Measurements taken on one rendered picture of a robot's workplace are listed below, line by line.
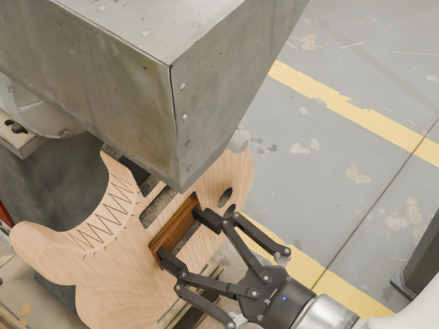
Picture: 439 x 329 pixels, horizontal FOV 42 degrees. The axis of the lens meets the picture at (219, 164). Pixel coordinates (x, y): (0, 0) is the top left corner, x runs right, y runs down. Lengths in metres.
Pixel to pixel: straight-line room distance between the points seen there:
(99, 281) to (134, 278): 0.08
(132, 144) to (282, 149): 1.80
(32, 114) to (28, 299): 1.00
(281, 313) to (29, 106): 0.40
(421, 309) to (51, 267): 0.37
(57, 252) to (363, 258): 1.53
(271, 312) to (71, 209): 0.59
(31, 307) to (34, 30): 1.28
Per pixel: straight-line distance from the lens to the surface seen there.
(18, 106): 0.74
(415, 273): 1.90
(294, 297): 0.74
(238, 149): 0.65
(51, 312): 1.65
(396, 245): 2.09
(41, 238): 0.61
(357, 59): 2.62
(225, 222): 0.80
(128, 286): 0.80
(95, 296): 0.76
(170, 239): 0.81
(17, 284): 1.71
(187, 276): 0.78
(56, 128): 0.79
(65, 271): 0.66
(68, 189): 1.16
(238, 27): 0.40
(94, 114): 0.48
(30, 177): 1.06
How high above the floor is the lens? 1.77
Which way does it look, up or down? 54 degrees down
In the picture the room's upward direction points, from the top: 1 degrees counter-clockwise
